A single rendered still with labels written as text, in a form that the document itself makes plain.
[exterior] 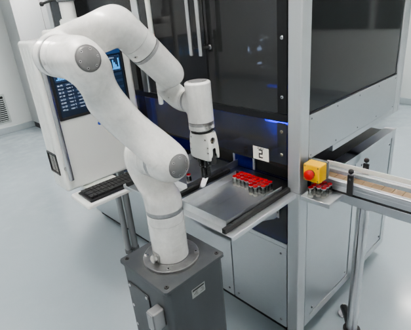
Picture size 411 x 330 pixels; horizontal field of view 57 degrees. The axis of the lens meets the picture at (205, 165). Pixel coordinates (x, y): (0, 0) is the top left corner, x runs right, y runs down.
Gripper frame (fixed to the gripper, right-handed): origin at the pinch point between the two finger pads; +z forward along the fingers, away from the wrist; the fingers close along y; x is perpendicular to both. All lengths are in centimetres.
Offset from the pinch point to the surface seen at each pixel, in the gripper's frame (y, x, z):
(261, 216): -10.5, -16.7, 22.5
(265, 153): 4.3, -39.1, 7.8
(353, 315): -33, -54, 86
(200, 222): 5.3, 0.7, 22.5
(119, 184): 70, -3, 27
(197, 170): 40, -31, 22
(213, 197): 14.7, -15.9, 22.3
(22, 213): 255, 3, 110
